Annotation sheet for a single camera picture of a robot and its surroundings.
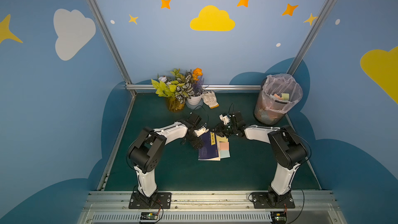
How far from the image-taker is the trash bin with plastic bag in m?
0.85

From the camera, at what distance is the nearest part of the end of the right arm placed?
2.54 ft

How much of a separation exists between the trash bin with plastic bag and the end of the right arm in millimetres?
211
